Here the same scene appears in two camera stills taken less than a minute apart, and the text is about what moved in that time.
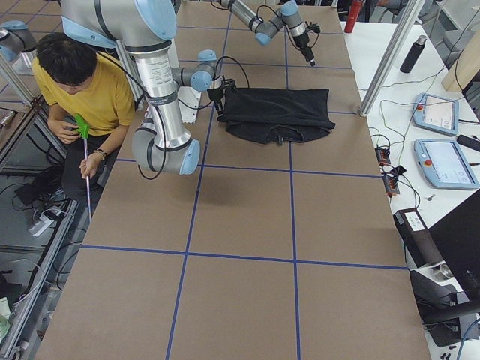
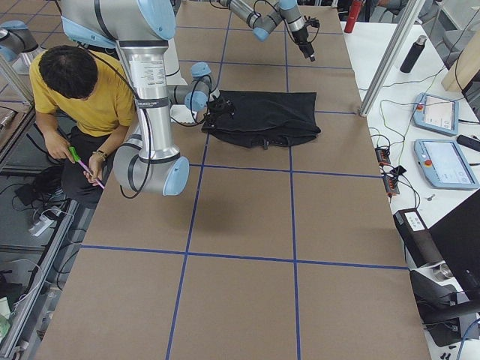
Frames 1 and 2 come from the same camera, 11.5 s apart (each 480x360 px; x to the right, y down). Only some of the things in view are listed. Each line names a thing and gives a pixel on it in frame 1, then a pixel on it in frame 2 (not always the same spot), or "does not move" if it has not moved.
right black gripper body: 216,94 to 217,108
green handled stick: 82,127 to 76,156
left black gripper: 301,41 does not move
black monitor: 457,238 does not move
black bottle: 413,55 does not move
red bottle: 355,10 does not move
